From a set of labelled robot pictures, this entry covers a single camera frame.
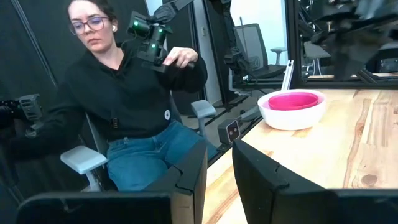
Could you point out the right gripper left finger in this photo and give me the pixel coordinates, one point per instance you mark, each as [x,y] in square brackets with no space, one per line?
[109,208]

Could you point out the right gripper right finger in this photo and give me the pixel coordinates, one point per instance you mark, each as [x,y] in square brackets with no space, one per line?
[295,202]

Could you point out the pink bowl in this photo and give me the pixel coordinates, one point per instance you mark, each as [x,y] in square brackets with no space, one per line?
[292,101]

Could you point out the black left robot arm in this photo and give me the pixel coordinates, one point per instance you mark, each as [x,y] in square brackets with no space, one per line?
[351,46]

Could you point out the grey office chair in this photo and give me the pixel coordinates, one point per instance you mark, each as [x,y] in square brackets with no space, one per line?
[82,158]

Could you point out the person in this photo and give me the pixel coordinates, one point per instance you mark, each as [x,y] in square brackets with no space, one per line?
[124,93]

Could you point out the white flat strip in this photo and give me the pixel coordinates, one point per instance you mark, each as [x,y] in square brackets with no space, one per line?
[287,76]

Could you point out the black mesh office chair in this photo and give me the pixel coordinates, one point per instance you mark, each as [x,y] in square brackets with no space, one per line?
[252,46]

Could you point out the person's hand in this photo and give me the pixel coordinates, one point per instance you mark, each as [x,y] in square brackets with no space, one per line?
[182,56]

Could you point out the person's eyeglasses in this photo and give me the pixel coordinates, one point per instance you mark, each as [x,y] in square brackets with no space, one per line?
[90,25]

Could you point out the black depth camera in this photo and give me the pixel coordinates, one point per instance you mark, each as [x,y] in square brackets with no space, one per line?
[229,130]

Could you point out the black aluminium rig frame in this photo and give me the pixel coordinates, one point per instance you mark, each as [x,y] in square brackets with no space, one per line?
[292,46]

